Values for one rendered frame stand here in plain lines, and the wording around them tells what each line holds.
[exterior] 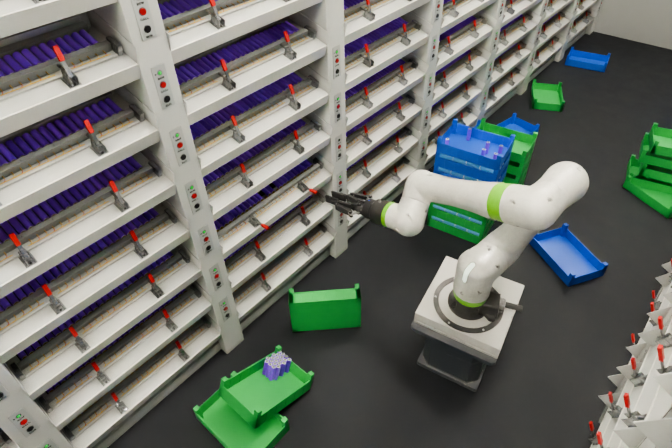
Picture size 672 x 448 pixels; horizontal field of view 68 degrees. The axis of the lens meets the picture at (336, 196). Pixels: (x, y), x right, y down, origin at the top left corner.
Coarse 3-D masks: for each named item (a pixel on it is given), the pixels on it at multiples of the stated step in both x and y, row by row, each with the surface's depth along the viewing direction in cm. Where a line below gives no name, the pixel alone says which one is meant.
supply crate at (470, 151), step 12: (456, 120) 240; (456, 132) 245; (480, 132) 238; (444, 144) 229; (456, 144) 237; (468, 144) 237; (480, 144) 237; (492, 144) 237; (504, 144) 234; (456, 156) 229; (468, 156) 226; (480, 156) 222; (492, 156) 229; (504, 156) 222; (492, 168) 222
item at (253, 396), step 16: (256, 368) 196; (224, 384) 180; (240, 384) 190; (256, 384) 191; (272, 384) 193; (288, 384) 195; (304, 384) 190; (224, 400) 181; (240, 400) 183; (256, 400) 184; (272, 400) 186; (288, 400) 185; (256, 416) 171; (272, 416) 180
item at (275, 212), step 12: (312, 156) 216; (324, 168) 215; (312, 180) 209; (324, 180) 211; (288, 192) 203; (300, 192) 204; (276, 204) 198; (288, 204) 199; (264, 216) 193; (276, 216) 196; (252, 228) 189; (264, 228) 194; (228, 240) 183; (240, 240) 184; (228, 252) 182
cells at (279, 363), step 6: (276, 354) 200; (282, 354) 200; (270, 360) 196; (276, 360) 196; (282, 360) 198; (288, 360) 198; (264, 366) 195; (270, 366) 194; (276, 366) 194; (282, 366) 196; (288, 366) 199; (264, 372) 196; (270, 372) 194; (276, 372) 194; (282, 372) 197; (270, 378) 194; (276, 378) 195
